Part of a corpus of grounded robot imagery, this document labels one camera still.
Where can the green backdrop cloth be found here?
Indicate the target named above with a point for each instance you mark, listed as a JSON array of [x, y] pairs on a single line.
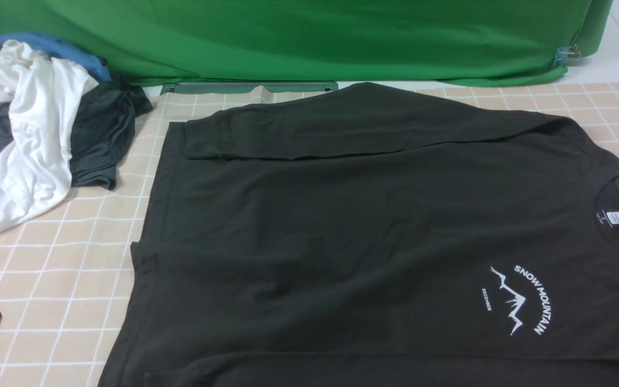
[[467, 43]]

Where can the white crumpled garment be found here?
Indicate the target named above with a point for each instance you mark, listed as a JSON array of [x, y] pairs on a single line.
[[43, 96]]

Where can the dark gray crumpled garment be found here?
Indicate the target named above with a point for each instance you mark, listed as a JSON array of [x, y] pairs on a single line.
[[102, 133]]

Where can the dark gray long-sleeve shirt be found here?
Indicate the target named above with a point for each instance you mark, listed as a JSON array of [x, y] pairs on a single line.
[[375, 237]]

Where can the binder clip on backdrop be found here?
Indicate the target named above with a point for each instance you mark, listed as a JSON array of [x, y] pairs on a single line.
[[566, 54]]

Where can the blue crumpled garment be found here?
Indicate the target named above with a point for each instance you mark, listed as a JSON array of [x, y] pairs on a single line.
[[58, 48]]

